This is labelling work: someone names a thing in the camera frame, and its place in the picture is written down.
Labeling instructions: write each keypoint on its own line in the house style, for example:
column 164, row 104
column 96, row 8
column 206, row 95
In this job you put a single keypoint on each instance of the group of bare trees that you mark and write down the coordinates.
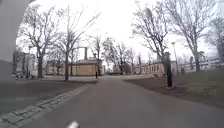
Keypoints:
column 116, row 53

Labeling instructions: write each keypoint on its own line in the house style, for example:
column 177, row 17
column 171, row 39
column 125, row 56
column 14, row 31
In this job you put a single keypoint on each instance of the person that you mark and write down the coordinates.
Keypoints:
column 96, row 75

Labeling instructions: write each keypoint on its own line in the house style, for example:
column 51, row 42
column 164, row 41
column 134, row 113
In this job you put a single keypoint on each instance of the yellow building with chimney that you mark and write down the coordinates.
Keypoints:
column 83, row 68

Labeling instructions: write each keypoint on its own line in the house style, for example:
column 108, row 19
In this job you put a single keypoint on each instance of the low pale building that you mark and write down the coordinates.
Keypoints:
column 150, row 68

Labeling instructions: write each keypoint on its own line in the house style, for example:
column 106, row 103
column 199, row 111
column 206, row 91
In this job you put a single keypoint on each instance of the grey asphalt path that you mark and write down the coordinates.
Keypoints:
column 116, row 103

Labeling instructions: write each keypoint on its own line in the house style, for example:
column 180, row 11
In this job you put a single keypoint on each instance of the slim bare tree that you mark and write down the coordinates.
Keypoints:
column 66, row 66

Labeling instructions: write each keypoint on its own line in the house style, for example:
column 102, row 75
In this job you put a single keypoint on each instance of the big bare tree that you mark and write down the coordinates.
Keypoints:
column 196, row 60
column 40, row 65
column 156, row 36

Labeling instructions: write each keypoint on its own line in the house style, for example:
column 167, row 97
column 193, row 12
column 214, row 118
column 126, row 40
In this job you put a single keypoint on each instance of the robot's own part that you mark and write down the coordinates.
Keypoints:
column 73, row 125

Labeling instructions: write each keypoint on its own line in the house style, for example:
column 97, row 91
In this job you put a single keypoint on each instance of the dull grass area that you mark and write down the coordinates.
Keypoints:
column 193, row 86

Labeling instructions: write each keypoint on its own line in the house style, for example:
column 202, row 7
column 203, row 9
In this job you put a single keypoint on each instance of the pale fence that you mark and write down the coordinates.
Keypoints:
column 206, row 63

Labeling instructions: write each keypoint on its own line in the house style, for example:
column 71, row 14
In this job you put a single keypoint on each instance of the cobblestone strip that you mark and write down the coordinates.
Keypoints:
column 30, row 111

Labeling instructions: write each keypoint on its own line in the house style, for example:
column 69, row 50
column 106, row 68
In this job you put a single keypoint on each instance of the dark post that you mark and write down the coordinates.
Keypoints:
column 168, row 73

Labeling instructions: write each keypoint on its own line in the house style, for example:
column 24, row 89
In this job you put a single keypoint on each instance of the lamp post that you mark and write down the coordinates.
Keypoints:
column 175, row 56

